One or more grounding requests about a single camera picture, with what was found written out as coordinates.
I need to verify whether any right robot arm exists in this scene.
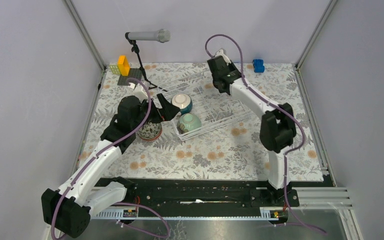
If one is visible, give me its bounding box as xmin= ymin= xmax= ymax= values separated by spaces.
xmin=207 ymin=55 xmax=297 ymax=206

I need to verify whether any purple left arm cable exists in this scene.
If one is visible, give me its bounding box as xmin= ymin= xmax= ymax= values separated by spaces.
xmin=50 ymin=77 xmax=172 ymax=240

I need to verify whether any white wire dish rack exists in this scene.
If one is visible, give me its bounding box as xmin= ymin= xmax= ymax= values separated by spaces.
xmin=158 ymin=67 xmax=252 ymax=141

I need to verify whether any grey microphone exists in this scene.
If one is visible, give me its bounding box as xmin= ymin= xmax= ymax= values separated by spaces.
xmin=125 ymin=29 xmax=171 ymax=43

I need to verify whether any floral tablecloth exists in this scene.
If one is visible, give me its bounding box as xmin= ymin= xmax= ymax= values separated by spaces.
xmin=79 ymin=63 xmax=323 ymax=182

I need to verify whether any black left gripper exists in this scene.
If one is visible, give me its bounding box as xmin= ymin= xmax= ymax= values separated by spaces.
xmin=131 ymin=93 xmax=180 ymax=131

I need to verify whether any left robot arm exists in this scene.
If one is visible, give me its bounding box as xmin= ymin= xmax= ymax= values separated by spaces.
xmin=41 ymin=93 xmax=180 ymax=240

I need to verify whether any blue toy brick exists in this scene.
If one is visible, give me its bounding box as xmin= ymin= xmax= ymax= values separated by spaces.
xmin=252 ymin=59 xmax=266 ymax=73

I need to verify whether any red patterned bowl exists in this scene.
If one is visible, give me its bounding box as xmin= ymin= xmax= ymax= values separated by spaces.
xmin=139 ymin=123 xmax=162 ymax=139

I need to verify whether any light green toy brick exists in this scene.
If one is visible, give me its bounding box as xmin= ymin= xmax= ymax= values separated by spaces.
xmin=108 ymin=64 xmax=121 ymax=75

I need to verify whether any mint green bowl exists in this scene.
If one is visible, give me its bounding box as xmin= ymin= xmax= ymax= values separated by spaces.
xmin=177 ymin=113 xmax=202 ymax=134

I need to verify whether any black microphone tripod stand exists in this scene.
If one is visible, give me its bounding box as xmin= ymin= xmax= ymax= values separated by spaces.
xmin=125 ymin=37 xmax=162 ymax=90

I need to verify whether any grey toy baseplate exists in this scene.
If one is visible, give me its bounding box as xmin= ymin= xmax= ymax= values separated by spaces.
xmin=117 ymin=67 xmax=143 ymax=87

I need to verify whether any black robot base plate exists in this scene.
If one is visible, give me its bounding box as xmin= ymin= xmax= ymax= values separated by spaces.
xmin=111 ymin=177 xmax=300 ymax=218

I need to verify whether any yellow toy brick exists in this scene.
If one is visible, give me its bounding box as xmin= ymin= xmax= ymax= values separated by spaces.
xmin=117 ymin=55 xmax=131 ymax=77

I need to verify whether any teal and cream bowl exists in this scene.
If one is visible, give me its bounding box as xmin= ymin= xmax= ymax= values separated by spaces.
xmin=171 ymin=93 xmax=193 ymax=116

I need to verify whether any blue white patterned bowl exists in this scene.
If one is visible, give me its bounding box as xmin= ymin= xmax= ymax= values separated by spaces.
xmin=136 ymin=121 xmax=164 ymax=142

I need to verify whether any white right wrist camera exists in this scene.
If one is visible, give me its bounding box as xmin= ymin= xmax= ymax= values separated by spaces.
xmin=214 ymin=48 xmax=232 ymax=65

